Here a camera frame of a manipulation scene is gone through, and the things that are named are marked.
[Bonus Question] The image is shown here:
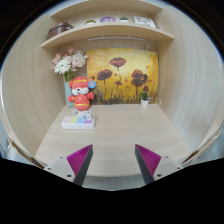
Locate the yellow poppy painting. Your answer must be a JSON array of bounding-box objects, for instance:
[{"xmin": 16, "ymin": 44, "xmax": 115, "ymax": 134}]
[{"xmin": 86, "ymin": 48, "xmax": 160, "ymax": 106}]

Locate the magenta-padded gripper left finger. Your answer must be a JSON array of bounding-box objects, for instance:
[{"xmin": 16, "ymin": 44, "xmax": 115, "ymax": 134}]
[{"xmin": 43, "ymin": 144, "xmax": 94, "ymax": 187}]

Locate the pink and white flower bouquet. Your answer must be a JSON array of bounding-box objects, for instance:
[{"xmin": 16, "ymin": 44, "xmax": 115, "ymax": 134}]
[{"xmin": 50, "ymin": 46, "xmax": 89, "ymax": 83}]

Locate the white light bar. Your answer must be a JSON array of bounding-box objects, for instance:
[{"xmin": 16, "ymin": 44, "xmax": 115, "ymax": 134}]
[{"xmin": 87, "ymin": 35, "xmax": 147, "ymax": 43}]

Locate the small potted plant white pot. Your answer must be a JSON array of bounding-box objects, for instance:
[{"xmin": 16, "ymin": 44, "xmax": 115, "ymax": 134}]
[{"xmin": 139, "ymin": 89, "xmax": 150, "ymax": 109}]

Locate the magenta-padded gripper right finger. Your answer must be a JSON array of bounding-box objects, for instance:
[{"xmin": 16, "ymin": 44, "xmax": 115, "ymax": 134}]
[{"xmin": 134, "ymin": 143, "xmax": 184, "ymax": 186}]

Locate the pastel multicolour power strip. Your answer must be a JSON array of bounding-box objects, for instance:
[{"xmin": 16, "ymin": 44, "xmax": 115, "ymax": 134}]
[{"xmin": 60, "ymin": 115, "xmax": 96, "ymax": 130}]

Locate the thin white cable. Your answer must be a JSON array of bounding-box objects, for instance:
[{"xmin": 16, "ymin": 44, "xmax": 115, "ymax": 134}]
[{"xmin": 148, "ymin": 96, "xmax": 162, "ymax": 107}]

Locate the red plush mouse toy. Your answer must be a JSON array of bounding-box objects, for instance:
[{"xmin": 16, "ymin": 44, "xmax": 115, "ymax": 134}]
[{"xmin": 67, "ymin": 75, "xmax": 97, "ymax": 112}]

